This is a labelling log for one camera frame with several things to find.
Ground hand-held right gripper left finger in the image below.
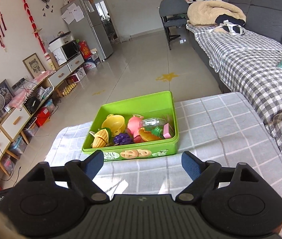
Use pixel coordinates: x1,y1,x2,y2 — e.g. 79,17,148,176
25,150,110,202

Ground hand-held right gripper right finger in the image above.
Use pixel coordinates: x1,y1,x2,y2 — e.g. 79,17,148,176
176,151,261,202

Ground yellow toy corn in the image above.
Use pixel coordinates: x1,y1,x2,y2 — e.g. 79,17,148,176
91,127,113,148

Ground purple toy grapes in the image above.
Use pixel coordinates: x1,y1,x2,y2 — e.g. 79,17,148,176
113,133,134,145

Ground pink cartoon card box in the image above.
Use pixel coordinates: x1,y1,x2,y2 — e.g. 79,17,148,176
163,123,175,139

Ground yellow toy pot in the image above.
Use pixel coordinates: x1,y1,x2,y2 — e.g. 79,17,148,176
101,114,126,135

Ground green ribbed toy piece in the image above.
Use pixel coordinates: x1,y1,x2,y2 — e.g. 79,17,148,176
151,126,166,138

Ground orange plastic bowl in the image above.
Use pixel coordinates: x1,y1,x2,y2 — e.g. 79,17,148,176
138,127,162,142

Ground pink cartoon animal toy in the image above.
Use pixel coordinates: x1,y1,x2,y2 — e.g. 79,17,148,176
127,115,145,143

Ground clear plastic case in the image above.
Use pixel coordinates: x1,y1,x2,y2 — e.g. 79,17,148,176
139,118,165,128

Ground green plastic storage box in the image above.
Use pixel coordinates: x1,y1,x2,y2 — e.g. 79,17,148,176
82,91,180,162

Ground grey checked tablecloth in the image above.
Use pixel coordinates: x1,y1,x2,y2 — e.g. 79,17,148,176
44,92,282,239

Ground clear storage bin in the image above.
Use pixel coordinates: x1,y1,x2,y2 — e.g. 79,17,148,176
8,134,28,156

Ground red storage bin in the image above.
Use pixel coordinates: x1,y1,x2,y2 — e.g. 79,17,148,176
35,107,51,127

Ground row of small yellow items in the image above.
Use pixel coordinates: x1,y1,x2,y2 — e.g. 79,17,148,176
61,82,78,95

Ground white wooden cabinet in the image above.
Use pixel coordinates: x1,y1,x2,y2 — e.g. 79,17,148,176
0,55,85,177

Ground yellow star floor sticker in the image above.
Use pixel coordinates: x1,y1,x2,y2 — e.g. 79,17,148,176
155,72,182,82

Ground white red printed box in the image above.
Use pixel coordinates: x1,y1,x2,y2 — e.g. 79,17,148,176
69,67,87,81

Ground pink lace cloth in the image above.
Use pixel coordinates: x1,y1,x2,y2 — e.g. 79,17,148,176
9,70,57,109

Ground blue printed box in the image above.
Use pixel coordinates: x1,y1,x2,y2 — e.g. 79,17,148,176
83,55,102,70

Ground dark framed picture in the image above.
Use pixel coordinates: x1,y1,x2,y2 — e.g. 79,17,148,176
0,79,15,99

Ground red gift box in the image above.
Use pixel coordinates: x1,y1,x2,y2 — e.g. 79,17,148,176
78,40,92,60

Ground framed cartoon picture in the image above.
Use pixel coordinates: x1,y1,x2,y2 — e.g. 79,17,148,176
22,53,43,79

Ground grey checked sofa cover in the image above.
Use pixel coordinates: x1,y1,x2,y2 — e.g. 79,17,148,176
186,24,282,187

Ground white printer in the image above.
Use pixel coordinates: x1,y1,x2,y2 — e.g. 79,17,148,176
49,31,74,51

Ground silver refrigerator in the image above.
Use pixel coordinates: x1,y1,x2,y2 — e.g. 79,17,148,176
61,0,114,61

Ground black and white garment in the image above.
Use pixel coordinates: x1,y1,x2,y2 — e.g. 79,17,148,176
209,15,246,36

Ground white paper sheet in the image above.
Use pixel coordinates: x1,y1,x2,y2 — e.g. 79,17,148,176
73,4,85,22
61,5,77,25

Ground beige blanket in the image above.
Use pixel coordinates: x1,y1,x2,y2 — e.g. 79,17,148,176
187,0,246,28

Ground grey chair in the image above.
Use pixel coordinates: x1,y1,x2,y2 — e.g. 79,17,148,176
159,0,190,50

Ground grey sofa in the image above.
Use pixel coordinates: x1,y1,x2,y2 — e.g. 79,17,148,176
188,0,282,92

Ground red chilli string ornament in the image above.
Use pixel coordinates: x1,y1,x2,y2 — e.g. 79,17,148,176
18,0,46,54

